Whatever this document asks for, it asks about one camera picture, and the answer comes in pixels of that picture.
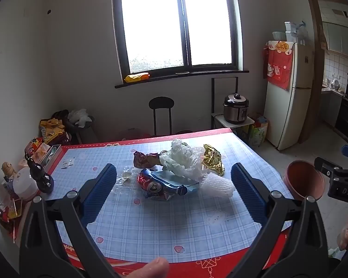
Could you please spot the green printed bag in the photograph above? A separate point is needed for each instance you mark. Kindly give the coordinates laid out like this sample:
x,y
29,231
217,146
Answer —
x,y
255,137

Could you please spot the black gourd shaped bottle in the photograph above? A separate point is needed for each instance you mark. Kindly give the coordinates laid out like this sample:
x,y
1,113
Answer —
x,y
42,179

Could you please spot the cream refrigerator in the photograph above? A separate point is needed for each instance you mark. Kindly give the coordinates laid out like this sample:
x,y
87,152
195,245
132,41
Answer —
x,y
293,113

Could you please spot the black chair with white seat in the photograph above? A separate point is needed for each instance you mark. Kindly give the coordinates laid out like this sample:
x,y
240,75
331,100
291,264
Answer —
x,y
220,118

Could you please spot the white plastic bag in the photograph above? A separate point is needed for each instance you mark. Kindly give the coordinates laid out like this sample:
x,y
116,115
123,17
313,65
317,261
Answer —
x,y
182,157

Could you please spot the yellow snack bags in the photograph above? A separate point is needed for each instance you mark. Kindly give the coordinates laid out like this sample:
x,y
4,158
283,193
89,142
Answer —
x,y
52,130

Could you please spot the dark framed window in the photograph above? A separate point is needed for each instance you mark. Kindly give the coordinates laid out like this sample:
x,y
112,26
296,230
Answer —
x,y
184,34

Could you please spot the yellow snack packet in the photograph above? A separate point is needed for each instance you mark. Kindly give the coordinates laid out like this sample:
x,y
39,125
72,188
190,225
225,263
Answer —
x,y
137,77

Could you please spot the stacked clear plastic containers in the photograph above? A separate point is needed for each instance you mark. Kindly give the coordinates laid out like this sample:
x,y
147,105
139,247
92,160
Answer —
x,y
291,30

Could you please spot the person's left hand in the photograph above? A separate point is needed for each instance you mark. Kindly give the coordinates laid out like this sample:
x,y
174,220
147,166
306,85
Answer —
x,y
153,268

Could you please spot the blue snack packet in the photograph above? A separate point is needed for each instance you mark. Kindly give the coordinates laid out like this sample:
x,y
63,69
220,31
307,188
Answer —
x,y
174,184

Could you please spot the small white sachet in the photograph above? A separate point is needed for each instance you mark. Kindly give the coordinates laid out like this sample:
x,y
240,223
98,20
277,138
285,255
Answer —
x,y
67,163

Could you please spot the wooden door frame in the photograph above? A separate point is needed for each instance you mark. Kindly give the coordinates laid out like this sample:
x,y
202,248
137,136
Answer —
x,y
313,63

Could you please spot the white round lidded container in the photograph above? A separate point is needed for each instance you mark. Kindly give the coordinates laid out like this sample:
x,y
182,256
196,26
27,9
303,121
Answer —
x,y
24,185

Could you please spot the clear plastic bags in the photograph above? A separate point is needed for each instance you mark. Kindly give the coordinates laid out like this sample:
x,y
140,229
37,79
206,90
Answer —
x,y
302,33

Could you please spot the black bin with white liner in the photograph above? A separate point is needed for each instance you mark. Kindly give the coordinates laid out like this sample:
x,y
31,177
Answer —
x,y
81,121

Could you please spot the metal tin box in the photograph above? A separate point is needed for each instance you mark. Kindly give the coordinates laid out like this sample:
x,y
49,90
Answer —
x,y
52,156

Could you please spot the red snack packet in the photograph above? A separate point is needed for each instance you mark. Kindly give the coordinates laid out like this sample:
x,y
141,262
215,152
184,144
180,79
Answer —
x,y
36,147

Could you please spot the gold foil wrapper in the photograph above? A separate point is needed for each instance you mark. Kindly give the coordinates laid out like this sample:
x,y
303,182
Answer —
x,y
213,159

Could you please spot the flat dark dish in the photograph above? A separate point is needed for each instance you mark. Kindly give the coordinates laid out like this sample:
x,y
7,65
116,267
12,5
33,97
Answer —
x,y
182,73

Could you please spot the red printed cloth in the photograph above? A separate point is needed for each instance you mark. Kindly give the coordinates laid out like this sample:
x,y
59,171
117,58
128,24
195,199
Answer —
x,y
278,69

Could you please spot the clear plastic wrapper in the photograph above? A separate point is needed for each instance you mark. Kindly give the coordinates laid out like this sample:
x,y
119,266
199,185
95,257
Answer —
x,y
124,178

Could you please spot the white foam net sleeve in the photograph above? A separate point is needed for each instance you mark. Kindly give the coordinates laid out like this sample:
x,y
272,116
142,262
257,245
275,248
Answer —
x,y
217,185

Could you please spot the pale green bowl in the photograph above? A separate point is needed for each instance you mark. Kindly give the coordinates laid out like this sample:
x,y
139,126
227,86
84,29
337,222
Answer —
x,y
278,35

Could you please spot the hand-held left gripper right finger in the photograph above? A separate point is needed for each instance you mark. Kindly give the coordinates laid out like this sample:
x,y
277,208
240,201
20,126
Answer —
x,y
248,192

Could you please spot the black round stool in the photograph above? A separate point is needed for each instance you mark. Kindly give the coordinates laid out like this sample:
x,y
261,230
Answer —
x,y
161,103

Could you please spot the brown round bin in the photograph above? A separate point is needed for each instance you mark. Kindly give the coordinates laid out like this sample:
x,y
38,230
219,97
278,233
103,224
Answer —
x,y
303,179

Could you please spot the red and yellow packets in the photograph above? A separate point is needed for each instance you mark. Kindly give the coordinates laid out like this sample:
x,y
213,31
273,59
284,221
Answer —
x,y
11,214

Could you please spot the brown snack wrapper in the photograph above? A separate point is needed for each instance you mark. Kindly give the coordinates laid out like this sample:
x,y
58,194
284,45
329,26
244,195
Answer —
x,y
145,159

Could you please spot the small bottle with brown cap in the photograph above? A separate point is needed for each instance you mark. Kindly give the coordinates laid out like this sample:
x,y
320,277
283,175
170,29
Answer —
x,y
8,172

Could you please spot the steel electric pressure cooker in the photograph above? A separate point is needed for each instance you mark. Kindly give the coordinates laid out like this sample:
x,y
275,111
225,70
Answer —
x,y
235,108

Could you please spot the grey upper kitchen cabinets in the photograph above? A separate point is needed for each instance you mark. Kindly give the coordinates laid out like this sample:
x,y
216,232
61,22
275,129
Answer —
x,y
342,39

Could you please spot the crushed red can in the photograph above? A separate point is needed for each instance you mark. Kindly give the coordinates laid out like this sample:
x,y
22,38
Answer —
x,y
150,186

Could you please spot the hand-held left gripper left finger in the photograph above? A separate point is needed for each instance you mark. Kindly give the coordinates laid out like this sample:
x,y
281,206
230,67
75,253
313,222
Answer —
x,y
100,194

